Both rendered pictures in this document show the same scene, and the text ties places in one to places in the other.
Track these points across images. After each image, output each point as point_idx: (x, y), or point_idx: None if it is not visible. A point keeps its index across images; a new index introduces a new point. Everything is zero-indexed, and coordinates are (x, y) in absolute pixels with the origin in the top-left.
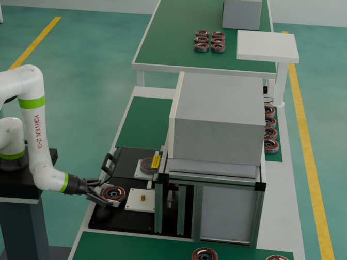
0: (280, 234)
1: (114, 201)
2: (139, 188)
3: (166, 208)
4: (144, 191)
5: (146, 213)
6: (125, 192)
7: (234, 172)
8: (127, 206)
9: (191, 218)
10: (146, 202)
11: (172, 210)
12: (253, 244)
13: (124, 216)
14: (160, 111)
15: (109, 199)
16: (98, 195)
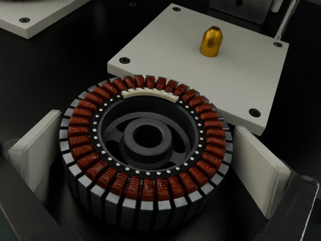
0: None
1: (259, 142)
2: (112, 47)
3: (258, 26)
4: (156, 33)
5: (290, 76)
6: (165, 78)
7: None
8: (254, 114)
9: (311, 4)
10: (236, 49)
11: (272, 19)
12: None
13: (316, 153)
14: None
15: (275, 161)
16: (304, 232)
